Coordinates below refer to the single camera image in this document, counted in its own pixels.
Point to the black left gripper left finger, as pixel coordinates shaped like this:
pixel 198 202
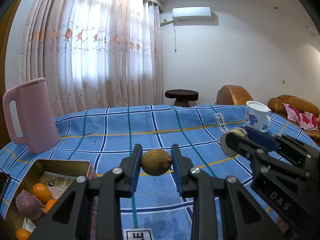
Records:
pixel 85 202

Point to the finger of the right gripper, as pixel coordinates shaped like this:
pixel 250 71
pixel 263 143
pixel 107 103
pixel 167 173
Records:
pixel 291 149
pixel 251 150

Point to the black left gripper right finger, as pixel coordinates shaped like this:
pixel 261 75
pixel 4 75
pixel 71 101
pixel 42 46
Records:
pixel 242 217

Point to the cut fruit piece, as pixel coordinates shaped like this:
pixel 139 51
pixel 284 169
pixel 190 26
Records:
pixel 229 141

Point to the orange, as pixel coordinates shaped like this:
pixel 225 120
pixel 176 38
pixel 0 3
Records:
pixel 50 204
pixel 22 234
pixel 42 193

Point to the large purple round fruit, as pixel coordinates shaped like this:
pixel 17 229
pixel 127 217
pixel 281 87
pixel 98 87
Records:
pixel 28 205

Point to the brown kiwi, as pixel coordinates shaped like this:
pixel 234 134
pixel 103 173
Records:
pixel 156 162

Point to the white blue floral cup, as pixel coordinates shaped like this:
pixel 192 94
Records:
pixel 257 116

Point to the brown leather sofa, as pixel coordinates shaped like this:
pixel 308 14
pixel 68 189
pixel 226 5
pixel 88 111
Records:
pixel 277 106

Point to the pink floral cushion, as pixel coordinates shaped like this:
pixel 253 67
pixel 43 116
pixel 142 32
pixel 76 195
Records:
pixel 305 120

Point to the gold pink tin box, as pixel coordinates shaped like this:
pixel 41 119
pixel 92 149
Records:
pixel 41 206

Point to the brown leather armchair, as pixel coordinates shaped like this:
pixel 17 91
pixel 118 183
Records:
pixel 232 95

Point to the orange in box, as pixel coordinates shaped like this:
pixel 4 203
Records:
pixel 22 234

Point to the dark round stool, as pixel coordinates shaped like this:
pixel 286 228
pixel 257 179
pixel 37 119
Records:
pixel 182 96

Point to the black smartphone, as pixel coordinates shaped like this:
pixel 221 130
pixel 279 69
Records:
pixel 4 183

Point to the pink kettle jug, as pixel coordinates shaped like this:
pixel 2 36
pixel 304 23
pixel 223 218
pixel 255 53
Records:
pixel 39 132

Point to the white air conditioner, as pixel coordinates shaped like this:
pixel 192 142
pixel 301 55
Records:
pixel 192 14

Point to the sheer floral curtain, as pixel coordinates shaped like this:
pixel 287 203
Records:
pixel 95 53

